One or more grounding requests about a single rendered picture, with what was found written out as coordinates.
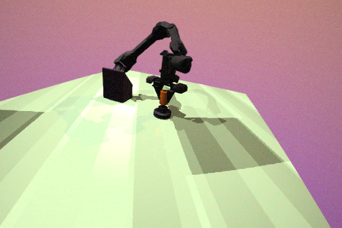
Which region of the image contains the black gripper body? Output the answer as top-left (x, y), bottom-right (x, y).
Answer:
top-left (146, 67), bottom-right (188, 94)

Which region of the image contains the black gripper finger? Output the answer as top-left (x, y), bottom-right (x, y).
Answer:
top-left (167, 90), bottom-right (175, 103)
top-left (152, 85), bottom-right (164, 100)

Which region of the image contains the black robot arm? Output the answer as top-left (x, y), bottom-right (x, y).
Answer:
top-left (113, 21), bottom-right (192, 74)

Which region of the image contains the orange knob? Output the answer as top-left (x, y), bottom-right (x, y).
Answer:
top-left (159, 89), bottom-right (168, 105)

